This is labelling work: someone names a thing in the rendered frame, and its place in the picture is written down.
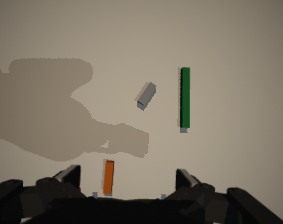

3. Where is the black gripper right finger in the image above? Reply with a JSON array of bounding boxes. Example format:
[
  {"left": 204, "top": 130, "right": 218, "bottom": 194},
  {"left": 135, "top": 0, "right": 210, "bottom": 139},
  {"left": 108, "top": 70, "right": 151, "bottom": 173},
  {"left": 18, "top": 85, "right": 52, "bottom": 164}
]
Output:
[{"left": 149, "top": 169, "right": 283, "bottom": 224}]

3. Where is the orange rectangular bar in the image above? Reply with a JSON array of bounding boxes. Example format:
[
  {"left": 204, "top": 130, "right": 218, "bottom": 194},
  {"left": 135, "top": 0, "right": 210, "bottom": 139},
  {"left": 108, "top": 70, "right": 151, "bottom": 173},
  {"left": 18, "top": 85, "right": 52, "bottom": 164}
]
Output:
[{"left": 103, "top": 160, "right": 114, "bottom": 194}]

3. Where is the dark green rod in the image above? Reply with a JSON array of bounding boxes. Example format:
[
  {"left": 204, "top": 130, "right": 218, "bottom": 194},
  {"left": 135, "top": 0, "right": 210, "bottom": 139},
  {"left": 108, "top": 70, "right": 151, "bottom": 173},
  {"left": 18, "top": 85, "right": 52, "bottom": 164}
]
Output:
[{"left": 180, "top": 67, "right": 190, "bottom": 128}]

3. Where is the grey rod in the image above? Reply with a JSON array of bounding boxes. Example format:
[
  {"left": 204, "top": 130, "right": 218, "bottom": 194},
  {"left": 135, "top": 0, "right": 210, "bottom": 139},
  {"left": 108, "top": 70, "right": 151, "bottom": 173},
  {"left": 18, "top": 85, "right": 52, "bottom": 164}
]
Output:
[{"left": 137, "top": 82, "right": 156, "bottom": 106}]

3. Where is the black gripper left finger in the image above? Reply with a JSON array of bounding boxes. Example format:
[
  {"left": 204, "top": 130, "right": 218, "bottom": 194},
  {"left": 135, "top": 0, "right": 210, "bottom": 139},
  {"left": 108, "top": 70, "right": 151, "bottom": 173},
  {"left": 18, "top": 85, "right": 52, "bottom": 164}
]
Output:
[{"left": 0, "top": 165, "right": 97, "bottom": 224}]

